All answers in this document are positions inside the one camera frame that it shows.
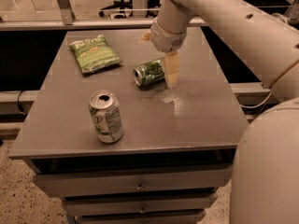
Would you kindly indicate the bottom grey drawer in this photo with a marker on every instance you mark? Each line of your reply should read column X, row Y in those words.
column 180, row 217

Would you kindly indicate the middle grey drawer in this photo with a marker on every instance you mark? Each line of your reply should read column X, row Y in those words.
column 147, row 203

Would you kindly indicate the black office chair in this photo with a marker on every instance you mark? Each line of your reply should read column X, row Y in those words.
column 121, row 5

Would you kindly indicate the top grey drawer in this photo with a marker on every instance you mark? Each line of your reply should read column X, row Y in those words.
column 134, row 180

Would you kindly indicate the green chip bag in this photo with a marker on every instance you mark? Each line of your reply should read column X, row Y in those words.
column 94, row 54

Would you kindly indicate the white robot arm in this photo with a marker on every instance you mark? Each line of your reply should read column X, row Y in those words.
column 265, row 179

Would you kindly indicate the grey drawer cabinet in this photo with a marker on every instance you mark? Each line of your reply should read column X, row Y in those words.
column 199, row 122

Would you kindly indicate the grey drawer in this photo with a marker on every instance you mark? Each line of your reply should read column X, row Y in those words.
column 180, row 217
column 134, row 180
column 147, row 203

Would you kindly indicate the white green soda can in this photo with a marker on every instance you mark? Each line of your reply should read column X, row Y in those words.
column 105, row 112

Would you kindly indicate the grey metal railing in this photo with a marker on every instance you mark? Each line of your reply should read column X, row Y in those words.
column 21, row 15

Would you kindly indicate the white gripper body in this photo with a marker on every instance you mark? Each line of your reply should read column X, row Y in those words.
column 164, row 39

